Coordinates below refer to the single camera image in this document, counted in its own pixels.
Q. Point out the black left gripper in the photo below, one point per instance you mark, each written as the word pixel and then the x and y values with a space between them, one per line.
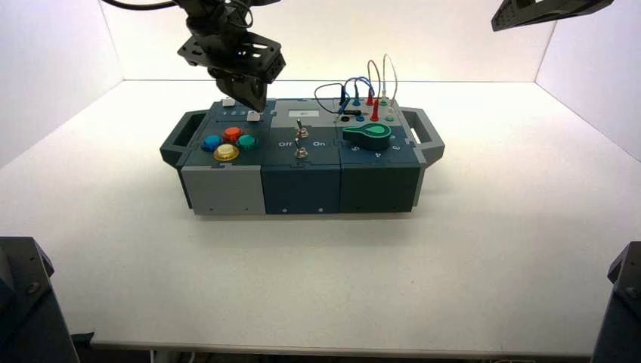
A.
pixel 235 55

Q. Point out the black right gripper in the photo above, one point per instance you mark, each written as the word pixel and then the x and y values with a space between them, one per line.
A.
pixel 541 11

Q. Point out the white slider knob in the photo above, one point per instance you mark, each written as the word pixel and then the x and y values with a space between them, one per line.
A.
pixel 228 102
pixel 254 117

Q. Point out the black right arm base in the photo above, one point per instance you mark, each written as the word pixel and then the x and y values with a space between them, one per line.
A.
pixel 623 305

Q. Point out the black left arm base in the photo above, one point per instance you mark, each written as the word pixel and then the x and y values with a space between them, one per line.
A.
pixel 30 310

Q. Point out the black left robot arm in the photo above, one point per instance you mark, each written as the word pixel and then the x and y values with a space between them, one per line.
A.
pixel 210 12

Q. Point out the red round push button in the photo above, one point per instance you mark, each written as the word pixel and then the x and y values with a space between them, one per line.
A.
pixel 233 134

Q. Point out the green round push button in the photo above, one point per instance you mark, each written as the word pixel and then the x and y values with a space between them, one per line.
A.
pixel 247 142

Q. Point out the blue round push button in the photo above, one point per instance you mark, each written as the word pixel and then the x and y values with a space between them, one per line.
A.
pixel 211 144

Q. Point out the yellow round push button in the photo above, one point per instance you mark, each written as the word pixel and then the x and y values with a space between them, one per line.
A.
pixel 226 152

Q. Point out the white label plate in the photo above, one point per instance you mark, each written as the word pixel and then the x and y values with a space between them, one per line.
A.
pixel 303 113

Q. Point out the dark grey control panel box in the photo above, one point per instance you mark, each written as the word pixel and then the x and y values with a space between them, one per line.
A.
pixel 300 185

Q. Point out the green rotary pointer knob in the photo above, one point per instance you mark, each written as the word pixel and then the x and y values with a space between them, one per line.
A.
pixel 369 136

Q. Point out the metal toggle switch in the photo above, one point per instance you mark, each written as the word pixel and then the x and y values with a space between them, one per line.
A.
pixel 301 130
pixel 301 150

